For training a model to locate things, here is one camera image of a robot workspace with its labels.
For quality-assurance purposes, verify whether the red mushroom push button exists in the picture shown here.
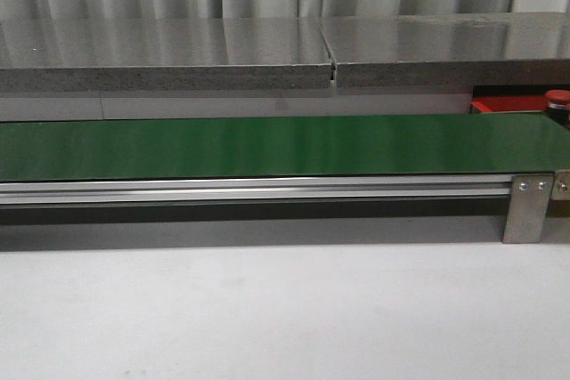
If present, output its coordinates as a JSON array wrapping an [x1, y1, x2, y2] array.
[[544, 89, 570, 126]]

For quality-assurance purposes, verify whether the red plastic tray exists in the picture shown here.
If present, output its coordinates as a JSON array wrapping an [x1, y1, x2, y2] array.
[[471, 94, 551, 119]]

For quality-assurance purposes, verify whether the green conveyor belt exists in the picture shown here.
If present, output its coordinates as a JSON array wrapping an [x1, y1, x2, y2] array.
[[1, 113, 569, 182]]

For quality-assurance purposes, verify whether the left grey stone shelf slab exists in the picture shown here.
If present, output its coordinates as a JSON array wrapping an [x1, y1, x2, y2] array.
[[1, 18, 332, 93]]

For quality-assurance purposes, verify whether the grey stone shelf slab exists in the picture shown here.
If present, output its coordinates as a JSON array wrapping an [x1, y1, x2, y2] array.
[[1, 18, 332, 93], [321, 12, 569, 88]]

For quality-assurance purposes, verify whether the right grey stone shelf slab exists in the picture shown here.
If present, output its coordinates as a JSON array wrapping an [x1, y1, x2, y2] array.
[[321, 12, 569, 88]]

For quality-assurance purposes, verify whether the aluminium conveyor side rail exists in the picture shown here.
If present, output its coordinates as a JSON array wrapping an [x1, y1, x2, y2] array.
[[1, 174, 513, 206]]

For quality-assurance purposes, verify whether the steel conveyor support bracket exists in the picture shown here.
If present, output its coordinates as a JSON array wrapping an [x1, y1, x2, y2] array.
[[502, 174, 554, 244]]

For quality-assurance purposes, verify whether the steel end bracket plate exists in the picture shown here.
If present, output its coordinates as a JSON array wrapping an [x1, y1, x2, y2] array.
[[551, 169, 570, 201]]

